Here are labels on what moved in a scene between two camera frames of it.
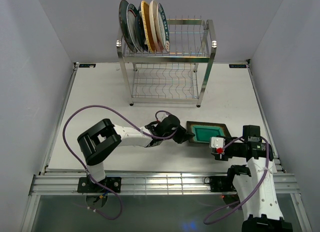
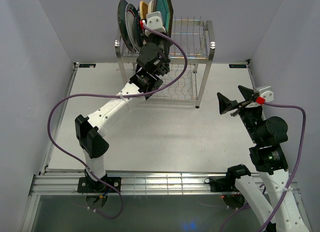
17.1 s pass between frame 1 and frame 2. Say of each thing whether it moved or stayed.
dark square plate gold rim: moved
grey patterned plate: stayed
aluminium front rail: stayed
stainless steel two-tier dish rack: stayed
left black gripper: moved
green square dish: moved
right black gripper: moved
